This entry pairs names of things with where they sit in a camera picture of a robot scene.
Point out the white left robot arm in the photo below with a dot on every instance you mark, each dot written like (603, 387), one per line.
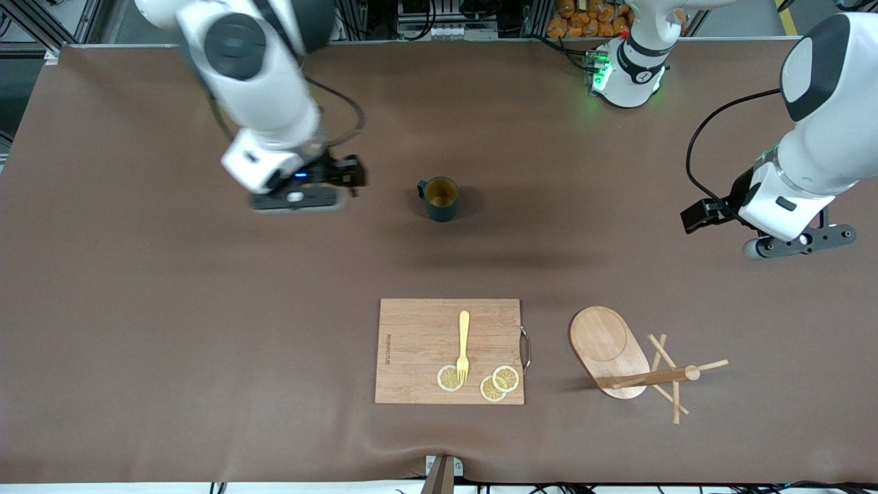
(823, 137)

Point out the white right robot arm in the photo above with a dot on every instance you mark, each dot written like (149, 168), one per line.
(254, 89)

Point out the wooden mug tree stand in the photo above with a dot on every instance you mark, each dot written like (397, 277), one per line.
(600, 336)

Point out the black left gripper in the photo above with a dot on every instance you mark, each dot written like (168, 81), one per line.
(739, 190)

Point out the orange snack pile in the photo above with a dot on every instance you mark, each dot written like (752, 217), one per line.
(576, 20)

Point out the aluminium frame strut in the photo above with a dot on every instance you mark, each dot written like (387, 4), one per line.
(44, 27)

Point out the yellow plastic fork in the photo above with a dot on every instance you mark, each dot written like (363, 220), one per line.
(464, 336)

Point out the brown table mat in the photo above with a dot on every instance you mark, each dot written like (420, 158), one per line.
(274, 377)

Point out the lemon slice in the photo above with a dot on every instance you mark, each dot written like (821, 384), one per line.
(507, 377)
(490, 392)
(446, 381)

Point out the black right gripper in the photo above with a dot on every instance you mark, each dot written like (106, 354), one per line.
(328, 171)

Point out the dark teal ribbed cup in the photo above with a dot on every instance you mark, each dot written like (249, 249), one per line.
(442, 206)

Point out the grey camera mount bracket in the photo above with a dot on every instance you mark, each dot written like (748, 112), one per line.
(440, 480)

